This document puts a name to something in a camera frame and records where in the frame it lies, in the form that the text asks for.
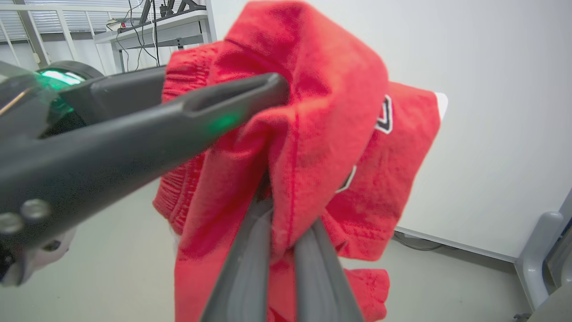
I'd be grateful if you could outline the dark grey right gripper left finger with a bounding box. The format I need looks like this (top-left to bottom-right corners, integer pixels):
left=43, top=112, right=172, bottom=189
left=200, top=196, right=274, bottom=322

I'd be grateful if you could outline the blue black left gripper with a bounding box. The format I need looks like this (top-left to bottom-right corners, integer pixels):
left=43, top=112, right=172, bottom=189
left=0, top=60, right=290, bottom=244

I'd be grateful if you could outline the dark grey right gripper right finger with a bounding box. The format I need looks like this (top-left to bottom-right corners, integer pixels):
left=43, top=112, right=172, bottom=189
left=293, top=218, right=365, bottom=322

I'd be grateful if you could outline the red white garment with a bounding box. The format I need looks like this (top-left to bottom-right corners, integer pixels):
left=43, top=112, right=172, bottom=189
left=152, top=0, right=449, bottom=322

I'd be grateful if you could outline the grey fabric sofa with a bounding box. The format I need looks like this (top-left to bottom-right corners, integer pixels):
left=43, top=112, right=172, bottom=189
left=530, top=282, right=572, bottom=322

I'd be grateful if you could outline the white desk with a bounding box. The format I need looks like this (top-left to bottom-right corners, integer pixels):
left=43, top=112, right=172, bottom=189
left=93, top=10, right=211, bottom=74

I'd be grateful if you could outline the white window railing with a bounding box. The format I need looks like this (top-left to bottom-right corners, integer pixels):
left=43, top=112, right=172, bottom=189
left=0, top=0, right=135, bottom=68

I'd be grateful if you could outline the black monitor stand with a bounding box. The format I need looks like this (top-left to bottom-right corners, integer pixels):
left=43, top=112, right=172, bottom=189
left=141, top=0, right=207, bottom=21

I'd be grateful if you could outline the large white partition panel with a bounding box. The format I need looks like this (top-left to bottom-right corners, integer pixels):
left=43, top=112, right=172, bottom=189
left=209, top=0, right=572, bottom=263

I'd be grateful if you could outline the black floor cable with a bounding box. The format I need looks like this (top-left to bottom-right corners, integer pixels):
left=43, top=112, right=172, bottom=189
left=392, top=231, right=444, bottom=252

